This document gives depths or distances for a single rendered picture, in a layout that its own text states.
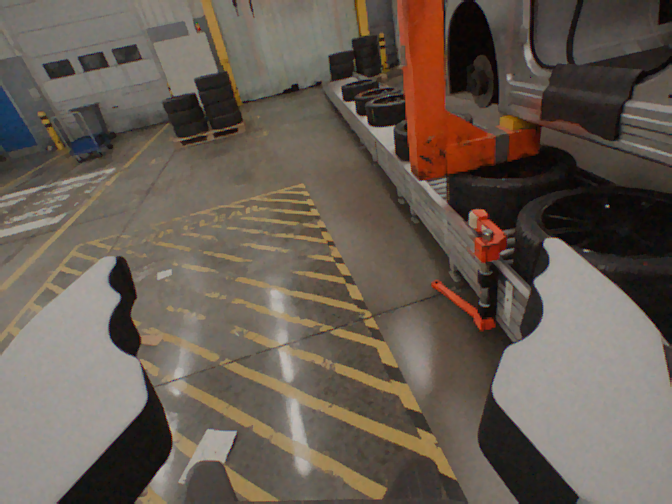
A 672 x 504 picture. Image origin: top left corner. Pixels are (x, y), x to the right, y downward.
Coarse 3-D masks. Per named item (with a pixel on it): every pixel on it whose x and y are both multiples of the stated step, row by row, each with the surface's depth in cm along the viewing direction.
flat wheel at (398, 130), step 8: (456, 112) 313; (464, 120) 286; (472, 120) 288; (400, 128) 304; (400, 136) 294; (400, 144) 299; (408, 144) 290; (400, 152) 303; (408, 152) 294; (408, 160) 299
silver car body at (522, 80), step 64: (448, 0) 229; (512, 0) 166; (576, 0) 165; (640, 0) 168; (448, 64) 257; (512, 64) 179; (576, 64) 169; (640, 64) 165; (576, 128) 144; (640, 128) 116
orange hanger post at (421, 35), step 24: (408, 0) 152; (432, 0) 153; (408, 24) 157; (432, 24) 158; (408, 48) 163; (432, 48) 163; (408, 72) 171; (432, 72) 168; (408, 96) 180; (432, 96) 173; (408, 120) 189; (432, 120) 179; (432, 144) 185; (432, 168) 192
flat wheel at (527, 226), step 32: (576, 192) 156; (608, 192) 151; (640, 192) 146; (544, 224) 154; (576, 224) 143; (608, 224) 142; (640, 224) 133; (608, 256) 117; (640, 256) 115; (640, 288) 112
